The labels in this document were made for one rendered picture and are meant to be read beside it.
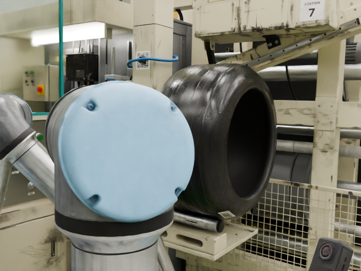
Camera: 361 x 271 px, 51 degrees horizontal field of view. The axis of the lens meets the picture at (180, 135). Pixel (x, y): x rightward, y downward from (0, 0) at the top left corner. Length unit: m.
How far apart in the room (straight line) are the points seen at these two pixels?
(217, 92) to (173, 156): 0.94
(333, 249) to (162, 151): 0.34
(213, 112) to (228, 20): 0.61
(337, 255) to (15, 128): 0.66
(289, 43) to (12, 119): 1.22
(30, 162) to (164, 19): 0.98
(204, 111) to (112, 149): 0.93
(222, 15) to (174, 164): 1.45
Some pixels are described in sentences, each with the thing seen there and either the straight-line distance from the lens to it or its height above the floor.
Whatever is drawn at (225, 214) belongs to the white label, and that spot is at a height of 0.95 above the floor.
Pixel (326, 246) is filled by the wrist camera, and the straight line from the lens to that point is 0.60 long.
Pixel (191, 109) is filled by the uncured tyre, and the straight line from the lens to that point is 1.25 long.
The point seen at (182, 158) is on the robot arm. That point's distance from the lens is 0.33.
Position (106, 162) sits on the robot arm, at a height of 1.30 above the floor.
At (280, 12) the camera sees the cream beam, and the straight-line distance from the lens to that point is 1.63.
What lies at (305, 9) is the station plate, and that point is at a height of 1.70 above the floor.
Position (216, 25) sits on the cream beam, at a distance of 1.75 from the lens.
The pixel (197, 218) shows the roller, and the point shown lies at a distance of 1.43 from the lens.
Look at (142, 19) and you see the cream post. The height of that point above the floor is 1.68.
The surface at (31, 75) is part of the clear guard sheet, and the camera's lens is 1.67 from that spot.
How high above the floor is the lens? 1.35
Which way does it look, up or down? 5 degrees down
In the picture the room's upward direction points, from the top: 1 degrees clockwise
